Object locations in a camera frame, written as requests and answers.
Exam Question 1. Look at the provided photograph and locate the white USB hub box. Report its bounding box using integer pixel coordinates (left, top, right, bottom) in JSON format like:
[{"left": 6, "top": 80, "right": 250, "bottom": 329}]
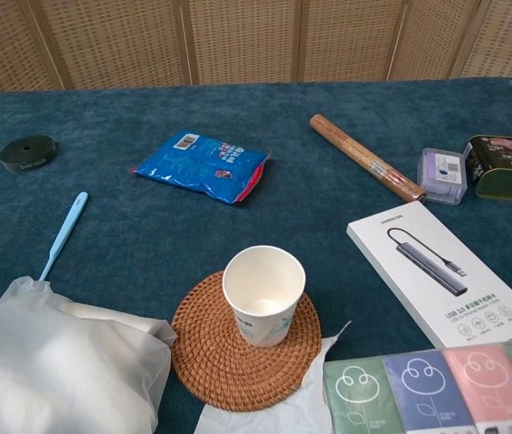
[{"left": 346, "top": 200, "right": 512, "bottom": 349}]

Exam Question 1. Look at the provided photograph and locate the translucent white zip bag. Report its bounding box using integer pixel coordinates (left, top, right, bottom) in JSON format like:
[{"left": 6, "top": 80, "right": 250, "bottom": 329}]
[{"left": 0, "top": 275, "right": 178, "bottom": 434}]

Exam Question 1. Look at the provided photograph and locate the round woven rattan coaster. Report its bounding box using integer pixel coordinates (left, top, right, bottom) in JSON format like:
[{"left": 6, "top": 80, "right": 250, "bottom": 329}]
[{"left": 170, "top": 269, "right": 323, "bottom": 412}]

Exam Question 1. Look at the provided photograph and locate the white paper tissue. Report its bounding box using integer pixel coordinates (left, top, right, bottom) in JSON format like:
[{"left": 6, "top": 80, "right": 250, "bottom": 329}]
[{"left": 194, "top": 319, "right": 351, "bottom": 434}]

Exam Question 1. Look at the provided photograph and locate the clear box with purple insert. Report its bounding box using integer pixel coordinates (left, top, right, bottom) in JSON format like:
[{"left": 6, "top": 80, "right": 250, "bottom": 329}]
[{"left": 416, "top": 146, "right": 469, "bottom": 207}]

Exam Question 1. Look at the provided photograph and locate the white paper cup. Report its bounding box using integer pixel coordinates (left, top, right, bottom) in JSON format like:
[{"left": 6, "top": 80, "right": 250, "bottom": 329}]
[{"left": 222, "top": 244, "right": 307, "bottom": 348}]

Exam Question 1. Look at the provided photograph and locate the blue snack bag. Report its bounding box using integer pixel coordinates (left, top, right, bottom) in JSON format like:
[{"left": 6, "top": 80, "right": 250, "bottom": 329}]
[{"left": 128, "top": 130, "right": 271, "bottom": 205}]

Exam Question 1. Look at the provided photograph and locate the black tape roll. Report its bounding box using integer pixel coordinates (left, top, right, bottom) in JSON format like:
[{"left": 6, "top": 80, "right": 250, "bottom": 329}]
[{"left": 0, "top": 134, "right": 58, "bottom": 174}]

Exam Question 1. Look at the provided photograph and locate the multicolour pocket tissue pack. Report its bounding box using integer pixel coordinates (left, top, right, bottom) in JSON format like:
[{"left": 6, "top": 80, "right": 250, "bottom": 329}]
[{"left": 322, "top": 336, "right": 512, "bottom": 434}]

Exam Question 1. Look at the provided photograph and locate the light blue plastic brush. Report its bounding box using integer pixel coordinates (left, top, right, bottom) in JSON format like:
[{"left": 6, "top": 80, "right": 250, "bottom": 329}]
[{"left": 37, "top": 191, "right": 89, "bottom": 282}]

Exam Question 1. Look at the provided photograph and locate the dark green meat can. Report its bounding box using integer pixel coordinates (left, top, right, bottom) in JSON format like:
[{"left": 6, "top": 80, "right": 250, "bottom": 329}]
[{"left": 462, "top": 134, "right": 512, "bottom": 203}]

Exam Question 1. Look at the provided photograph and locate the woven bamboo folding screen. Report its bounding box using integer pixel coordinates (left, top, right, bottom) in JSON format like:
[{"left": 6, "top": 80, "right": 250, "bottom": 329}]
[{"left": 0, "top": 0, "right": 512, "bottom": 94}]

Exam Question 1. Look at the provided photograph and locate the blue velvet tablecloth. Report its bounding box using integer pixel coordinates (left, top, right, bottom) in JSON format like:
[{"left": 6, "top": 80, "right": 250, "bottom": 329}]
[{"left": 0, "top": 77, "right": 512, "bottom": 434}]

